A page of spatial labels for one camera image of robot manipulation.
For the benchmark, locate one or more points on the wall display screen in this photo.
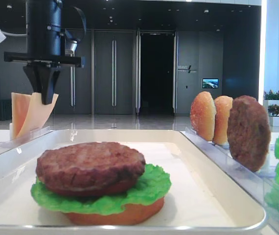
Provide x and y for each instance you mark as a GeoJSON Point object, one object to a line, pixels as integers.
{"type": "Point", "coordinates": [210, 83]}

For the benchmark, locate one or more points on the white metal tray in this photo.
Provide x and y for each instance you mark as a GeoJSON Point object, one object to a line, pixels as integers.
{"type": "Point", "coordinates": [203, 199]}

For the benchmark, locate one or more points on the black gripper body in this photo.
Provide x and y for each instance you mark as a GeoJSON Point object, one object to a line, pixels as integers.
{"type": "Point", "coordinates": [55, 59]}

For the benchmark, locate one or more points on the orange cheese slice back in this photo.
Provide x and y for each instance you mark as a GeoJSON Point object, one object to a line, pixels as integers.
{"type": "Point", "coordinates": [20, 104]}

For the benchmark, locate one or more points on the standing bun slice left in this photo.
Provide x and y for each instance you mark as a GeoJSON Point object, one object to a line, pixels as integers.
{"type": "Point", "coordinates": [202, 115]}

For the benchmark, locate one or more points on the flower planter box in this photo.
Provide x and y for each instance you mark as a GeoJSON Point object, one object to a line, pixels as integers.
{"type": "Point", "coordinates": [271, 104]}

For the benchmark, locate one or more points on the orange cheese slice front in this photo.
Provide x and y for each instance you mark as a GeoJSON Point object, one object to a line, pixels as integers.
{"type": "Point", "coordinates": [37, 113]}

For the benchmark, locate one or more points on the standing brown meat patty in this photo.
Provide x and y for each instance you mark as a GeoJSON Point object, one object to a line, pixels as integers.
{"type": "Point", "coordinates": [248, 132]}

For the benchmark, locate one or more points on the standing bun slice right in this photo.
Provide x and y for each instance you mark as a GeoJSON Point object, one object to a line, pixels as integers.
{"type": "Point", "coordinates": [223, 105]}

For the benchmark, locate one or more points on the green lettuce leaf on burger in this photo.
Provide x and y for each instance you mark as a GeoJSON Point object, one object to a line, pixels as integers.
{"type": "Point", "coordinates": [151, 186]}

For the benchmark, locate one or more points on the brown meat patty on burger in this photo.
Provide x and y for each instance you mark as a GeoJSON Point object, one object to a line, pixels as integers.
{"type": "Point", "coordinates": [90, 169]}

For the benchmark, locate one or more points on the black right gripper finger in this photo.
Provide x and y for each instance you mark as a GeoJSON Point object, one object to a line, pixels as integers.
{"type": "Point", "coordinates": [47, 78]}

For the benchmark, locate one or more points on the clear acrylic holder far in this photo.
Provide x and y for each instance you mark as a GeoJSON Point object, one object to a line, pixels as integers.
{"type": "Point", "coordinates": [19, 137]}

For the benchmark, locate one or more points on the orange cheese slice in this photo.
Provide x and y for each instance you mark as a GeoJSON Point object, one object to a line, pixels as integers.
{"type": "Point", "coordinates": [37, 113]}
{"type": "Point", "coordinates": [20, 104]}

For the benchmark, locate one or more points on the standing bun slice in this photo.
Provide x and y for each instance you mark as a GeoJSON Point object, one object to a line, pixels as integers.
{"type": "Point", "coordinates": [223, 105]}
{"type": "Point", "coordinates": [202, 115]}

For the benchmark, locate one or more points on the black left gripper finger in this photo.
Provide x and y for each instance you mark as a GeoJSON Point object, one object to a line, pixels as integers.
{"type": "Point", "coordinates": [32, 74]}

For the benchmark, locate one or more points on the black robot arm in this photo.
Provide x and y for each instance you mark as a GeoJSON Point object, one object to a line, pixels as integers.
{"type": "Point", "coordinates": [46, 47]}

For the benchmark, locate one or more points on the clear acrylic rack right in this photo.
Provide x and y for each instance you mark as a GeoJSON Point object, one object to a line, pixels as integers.
{"type": "Point", "coordinates": [261, 185]}

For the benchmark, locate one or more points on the bottom bun slice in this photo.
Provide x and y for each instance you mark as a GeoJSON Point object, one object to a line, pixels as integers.
{"type": "Point", "coordinates": [133, 214]}

